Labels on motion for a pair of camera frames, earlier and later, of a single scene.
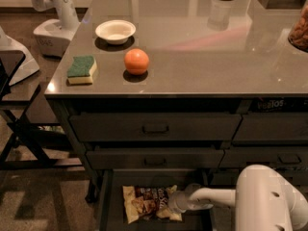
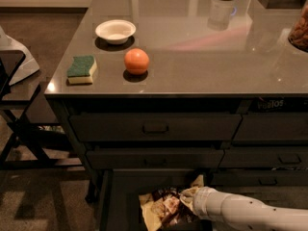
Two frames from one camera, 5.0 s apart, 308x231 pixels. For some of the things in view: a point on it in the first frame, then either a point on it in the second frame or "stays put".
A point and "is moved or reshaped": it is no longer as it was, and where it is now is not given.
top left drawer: [156, 127] stays put
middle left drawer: [155, 159] stays put
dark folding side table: [25, 151] stays put
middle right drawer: [281, 157] stays put
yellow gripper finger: [166, 214] to [187, 195]
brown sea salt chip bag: [148, 203] is moved or reshaped
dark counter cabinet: [170, 88] stays put
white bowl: [115, 32] stays put
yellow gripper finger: [172, 189] to [199, 181]
